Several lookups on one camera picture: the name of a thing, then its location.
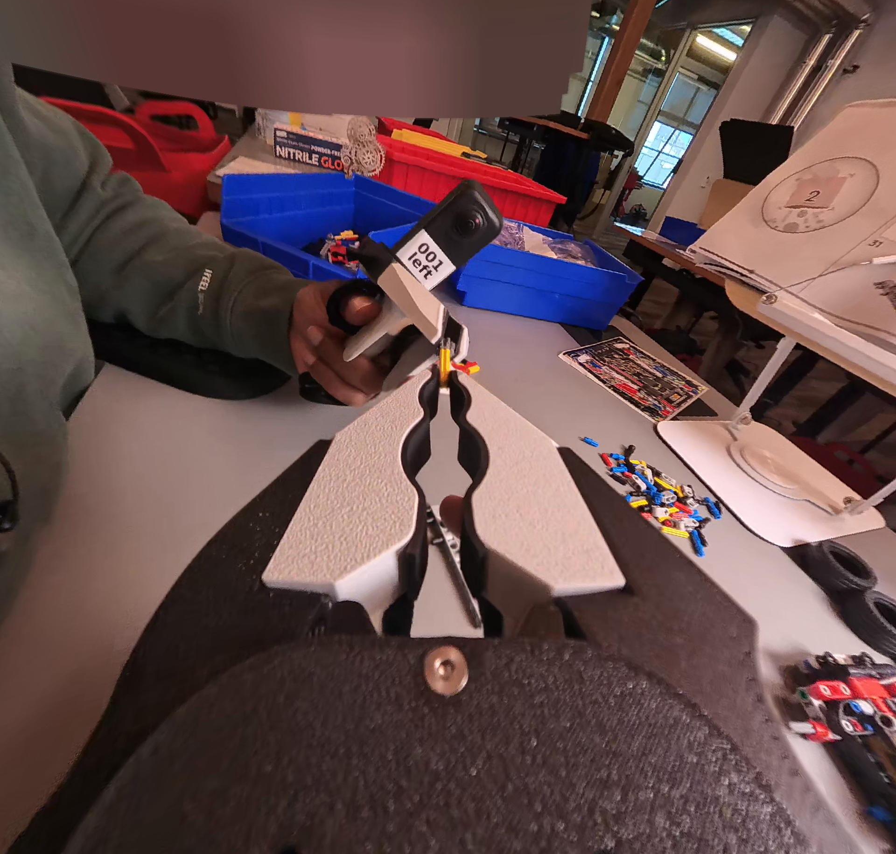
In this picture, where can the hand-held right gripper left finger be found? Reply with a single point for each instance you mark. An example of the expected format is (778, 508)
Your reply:
(350, 511)

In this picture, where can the disposable glove box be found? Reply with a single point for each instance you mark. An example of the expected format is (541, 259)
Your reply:
(308, 144)

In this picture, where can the red black lego subassembly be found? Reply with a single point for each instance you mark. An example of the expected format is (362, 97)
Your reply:
(337, 247)

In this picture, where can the small blue bin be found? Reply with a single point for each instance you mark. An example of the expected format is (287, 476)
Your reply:
(680, 230)

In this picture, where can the cardboard box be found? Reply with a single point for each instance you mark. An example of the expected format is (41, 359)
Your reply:
(728, 203)

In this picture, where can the person's left forearm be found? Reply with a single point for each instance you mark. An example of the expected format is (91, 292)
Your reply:
(196, 280)

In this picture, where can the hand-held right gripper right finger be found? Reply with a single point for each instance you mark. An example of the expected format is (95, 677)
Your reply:
(539, 518)

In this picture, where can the black foam panel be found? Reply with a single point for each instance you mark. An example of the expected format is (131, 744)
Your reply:
(756, 151)

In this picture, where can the white book stand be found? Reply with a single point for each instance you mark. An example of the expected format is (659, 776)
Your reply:
(763, 476)

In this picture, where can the lego sticker sheet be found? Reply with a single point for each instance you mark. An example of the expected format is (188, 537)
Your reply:
(633, 378)

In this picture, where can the lego car chassis assembly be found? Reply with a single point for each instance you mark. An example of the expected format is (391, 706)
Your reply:
(854, 714)

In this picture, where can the wooden side table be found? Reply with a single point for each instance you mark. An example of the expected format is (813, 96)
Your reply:
(672, 252)

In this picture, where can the black desk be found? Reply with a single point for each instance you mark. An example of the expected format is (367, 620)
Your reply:
(560, 130)

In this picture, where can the clear plastic bags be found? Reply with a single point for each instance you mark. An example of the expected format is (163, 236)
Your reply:
(546, 242)

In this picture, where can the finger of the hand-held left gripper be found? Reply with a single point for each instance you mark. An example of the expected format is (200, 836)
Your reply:
(409, 361)
(420, 301)

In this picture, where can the pile of small lego pieces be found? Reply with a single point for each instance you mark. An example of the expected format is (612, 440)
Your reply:
(661, 501)

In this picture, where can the yellow plastic trays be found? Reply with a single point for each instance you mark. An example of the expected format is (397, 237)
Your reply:
(437, 142)

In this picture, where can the yellow lego axle with gear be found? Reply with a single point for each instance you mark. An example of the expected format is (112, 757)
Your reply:
(444, 368)

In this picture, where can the white gear model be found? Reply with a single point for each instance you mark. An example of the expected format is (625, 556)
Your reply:
(364, 147)

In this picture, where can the small red yellow lego piece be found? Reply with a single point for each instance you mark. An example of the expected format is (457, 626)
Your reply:
(467, 366)

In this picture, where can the wooden support post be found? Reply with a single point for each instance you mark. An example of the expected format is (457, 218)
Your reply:
(626, 35)

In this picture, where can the person's left hand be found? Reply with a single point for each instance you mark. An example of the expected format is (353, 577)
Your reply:
(315, 350)

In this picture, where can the red plastic caddy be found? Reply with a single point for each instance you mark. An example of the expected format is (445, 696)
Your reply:
(105, 133)
(189, 161)

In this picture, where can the blue plastic bin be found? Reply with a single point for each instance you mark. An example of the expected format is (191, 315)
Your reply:
(280, 203)
(546, 287)

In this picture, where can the grey lego frame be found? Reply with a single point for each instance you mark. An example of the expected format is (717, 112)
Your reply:
(448, 553)

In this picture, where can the red plastic bin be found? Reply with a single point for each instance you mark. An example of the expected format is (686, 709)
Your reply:
(476, 182)

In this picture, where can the black rubber lego tire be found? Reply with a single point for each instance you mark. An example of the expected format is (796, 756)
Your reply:
(875, 623)
(840, 567)

